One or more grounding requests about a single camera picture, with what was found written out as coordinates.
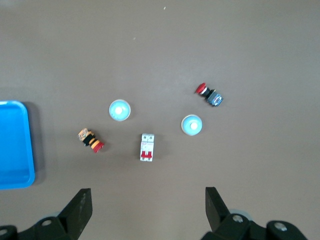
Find white red circuit breaker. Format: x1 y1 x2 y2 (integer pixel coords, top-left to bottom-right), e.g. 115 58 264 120
139 133 155 162

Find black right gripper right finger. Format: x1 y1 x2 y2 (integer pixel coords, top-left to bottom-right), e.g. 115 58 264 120
205 186 231 233

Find light blue call bell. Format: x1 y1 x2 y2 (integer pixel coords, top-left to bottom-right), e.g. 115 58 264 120
180 114 203 137
108 99 132 123

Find blue plastic tray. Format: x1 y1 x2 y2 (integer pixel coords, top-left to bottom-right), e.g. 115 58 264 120
0 100 36 190

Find orange yellow emergency stop switch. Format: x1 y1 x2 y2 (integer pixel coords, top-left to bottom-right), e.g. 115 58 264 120
77 127 105 154

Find red mushroom push button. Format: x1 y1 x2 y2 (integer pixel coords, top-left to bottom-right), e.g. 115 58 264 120
194 82 224 108

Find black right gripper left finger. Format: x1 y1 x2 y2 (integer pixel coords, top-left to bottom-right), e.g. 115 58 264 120
58 188 94 239

